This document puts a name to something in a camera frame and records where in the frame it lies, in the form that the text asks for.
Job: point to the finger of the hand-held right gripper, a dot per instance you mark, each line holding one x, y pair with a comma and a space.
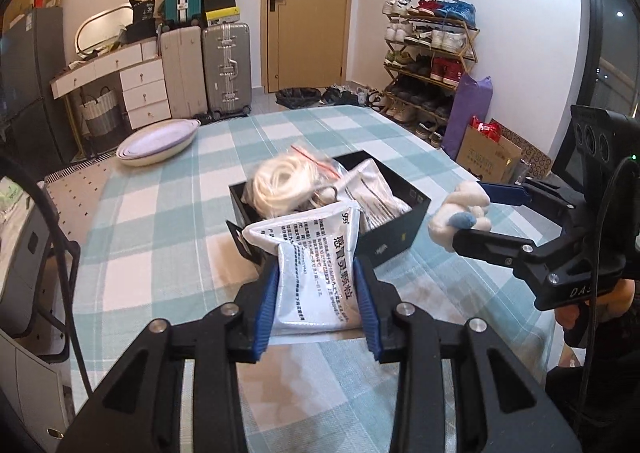
495, 245
505, 193

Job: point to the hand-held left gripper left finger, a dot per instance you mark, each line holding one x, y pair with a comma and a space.
265, 308

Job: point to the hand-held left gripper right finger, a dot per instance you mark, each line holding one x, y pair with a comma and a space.
367, 313

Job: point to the white plush toy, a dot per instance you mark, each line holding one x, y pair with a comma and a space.
460, 205

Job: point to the silver foil packet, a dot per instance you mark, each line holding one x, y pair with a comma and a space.
305, 273

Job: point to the black cardboard box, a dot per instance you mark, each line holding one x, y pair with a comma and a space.
395, 233

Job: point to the person's right hand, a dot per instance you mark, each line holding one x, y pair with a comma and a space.
617, 298

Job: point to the brown cardboard box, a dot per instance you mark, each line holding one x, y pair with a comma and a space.
487, 158

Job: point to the patterned brown box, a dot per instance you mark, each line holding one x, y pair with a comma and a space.
530, 153

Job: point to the red packets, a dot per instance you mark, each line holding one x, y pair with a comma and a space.
485, 130

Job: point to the purple bag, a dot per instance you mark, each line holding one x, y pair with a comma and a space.
467, 118

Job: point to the wooden shoe rack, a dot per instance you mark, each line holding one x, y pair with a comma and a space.
467, 60

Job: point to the teal checked tablecloth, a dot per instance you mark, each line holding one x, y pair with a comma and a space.
165, 213

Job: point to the rows of shoes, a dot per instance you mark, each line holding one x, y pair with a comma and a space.
430, 68

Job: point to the person's dark clothing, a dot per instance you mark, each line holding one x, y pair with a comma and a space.
610, 403

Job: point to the glass door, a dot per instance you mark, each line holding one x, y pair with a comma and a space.
612, 33

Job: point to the stack of white plates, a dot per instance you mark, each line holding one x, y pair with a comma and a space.
155, 145

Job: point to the black mesh bag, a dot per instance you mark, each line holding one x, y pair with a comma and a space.
297, 97

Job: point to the grey chair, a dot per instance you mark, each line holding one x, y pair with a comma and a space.
30, 273

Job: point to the silver suitcase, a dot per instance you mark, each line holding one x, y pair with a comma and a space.
227, 70

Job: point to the beige suitcase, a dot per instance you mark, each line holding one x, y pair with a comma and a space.
182, 73

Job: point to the white drawer cabinet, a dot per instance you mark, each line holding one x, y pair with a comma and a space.
142, 90

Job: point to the woven laundry basket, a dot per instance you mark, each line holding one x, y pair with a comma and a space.
102, 115

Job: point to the wooden door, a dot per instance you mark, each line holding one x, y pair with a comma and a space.
310, 23

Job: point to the oval mirror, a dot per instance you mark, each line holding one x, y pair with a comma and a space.
100, 28

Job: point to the dark grey cabinet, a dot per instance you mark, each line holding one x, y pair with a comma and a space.
30, 83

